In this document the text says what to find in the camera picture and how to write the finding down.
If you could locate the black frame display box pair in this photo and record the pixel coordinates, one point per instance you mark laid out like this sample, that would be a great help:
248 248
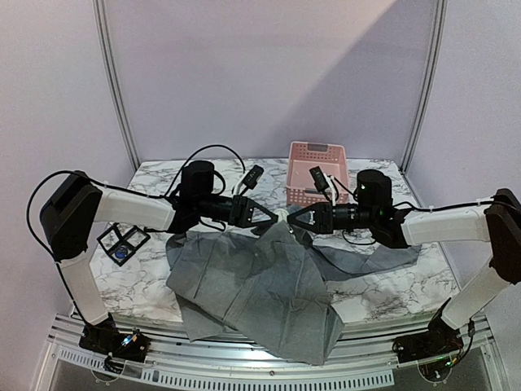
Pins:
113 238

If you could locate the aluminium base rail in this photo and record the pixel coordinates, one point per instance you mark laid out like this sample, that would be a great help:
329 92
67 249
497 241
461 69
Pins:
362 359

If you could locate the right aluminium corner post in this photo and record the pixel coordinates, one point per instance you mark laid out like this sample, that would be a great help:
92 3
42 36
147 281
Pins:
428 78

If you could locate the round green orange badge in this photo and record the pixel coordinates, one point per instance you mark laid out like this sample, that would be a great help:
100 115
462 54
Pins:
282 215

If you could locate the round blue badge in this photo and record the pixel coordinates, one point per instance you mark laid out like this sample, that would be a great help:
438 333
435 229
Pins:
120 254

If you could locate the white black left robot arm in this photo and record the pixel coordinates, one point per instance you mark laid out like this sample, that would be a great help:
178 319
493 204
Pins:
80 202

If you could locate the grey button-up shirt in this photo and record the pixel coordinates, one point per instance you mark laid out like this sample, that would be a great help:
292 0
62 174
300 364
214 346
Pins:
269 286

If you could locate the pink perforated plastic basket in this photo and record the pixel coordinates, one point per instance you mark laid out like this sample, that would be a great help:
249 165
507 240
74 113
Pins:
331 158

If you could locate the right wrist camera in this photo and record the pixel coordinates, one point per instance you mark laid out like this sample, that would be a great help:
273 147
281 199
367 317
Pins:
324 184

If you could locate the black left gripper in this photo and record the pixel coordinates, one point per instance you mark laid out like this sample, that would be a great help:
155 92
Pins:
241 213

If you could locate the aluminium corner post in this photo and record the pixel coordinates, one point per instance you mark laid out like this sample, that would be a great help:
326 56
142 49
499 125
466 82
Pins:
109 63
428 78

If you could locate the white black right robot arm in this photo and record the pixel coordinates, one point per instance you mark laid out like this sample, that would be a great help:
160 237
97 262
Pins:
494 220

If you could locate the left aluminium corner post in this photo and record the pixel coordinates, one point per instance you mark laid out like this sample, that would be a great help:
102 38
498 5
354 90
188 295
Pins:
109 63

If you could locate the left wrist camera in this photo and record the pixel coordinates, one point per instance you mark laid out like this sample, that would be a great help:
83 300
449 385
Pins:
248 181

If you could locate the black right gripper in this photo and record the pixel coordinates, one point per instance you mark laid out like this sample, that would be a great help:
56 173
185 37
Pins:
325 217

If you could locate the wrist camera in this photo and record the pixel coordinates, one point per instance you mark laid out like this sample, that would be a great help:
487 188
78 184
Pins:
248 181
324 184

